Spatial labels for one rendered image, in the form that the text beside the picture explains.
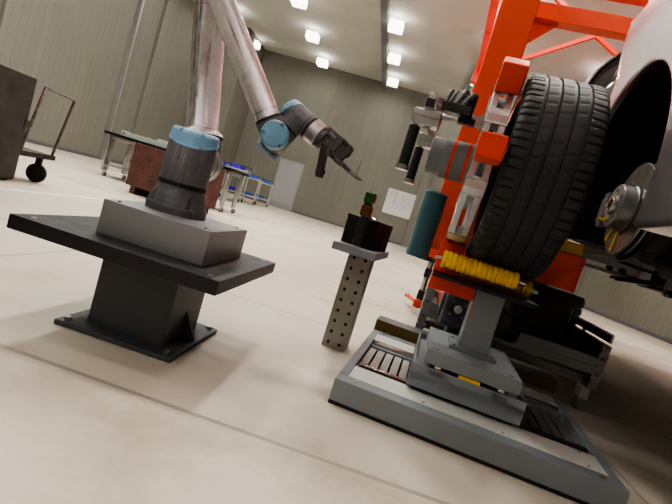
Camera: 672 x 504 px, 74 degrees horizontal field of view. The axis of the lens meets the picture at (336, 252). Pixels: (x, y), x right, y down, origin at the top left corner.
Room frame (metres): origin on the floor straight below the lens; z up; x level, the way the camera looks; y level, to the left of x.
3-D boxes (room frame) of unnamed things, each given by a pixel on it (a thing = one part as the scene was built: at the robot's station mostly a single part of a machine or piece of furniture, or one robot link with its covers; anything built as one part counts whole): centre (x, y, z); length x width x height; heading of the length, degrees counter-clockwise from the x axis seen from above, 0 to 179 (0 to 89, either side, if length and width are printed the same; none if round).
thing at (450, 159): (1.62, -0.32, 0.85); 0.21 x 0.14 x 0.14; 78
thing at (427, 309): (3.29, -1.16, 0.14); 2.47 x 0.85 x 0.27; 168
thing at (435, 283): (1.59, -0.43, 0.48); 0.16 x 0.12 x 0.17; 78
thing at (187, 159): (1.45, 0.54, 0.59); 0.17 x 0.15 x 0.18; 9
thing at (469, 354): (1.56, -0.56, 0.32); 0.40 x 0.30 x 0.28; 168
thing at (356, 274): (1.90, -0.11, 0.21); 0.10 x 0.10 x 0.42; 78
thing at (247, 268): (1.44, 0.53, 0.15); 0.60 x 0.60 x 0.30; 85
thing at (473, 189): (1.60, -0.39, 0.85); 0.54 x 0.07 x 0.54; 168
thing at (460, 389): (1.61, -0.57, 0.13); 0.50 x 0.36 x 0.10; 168
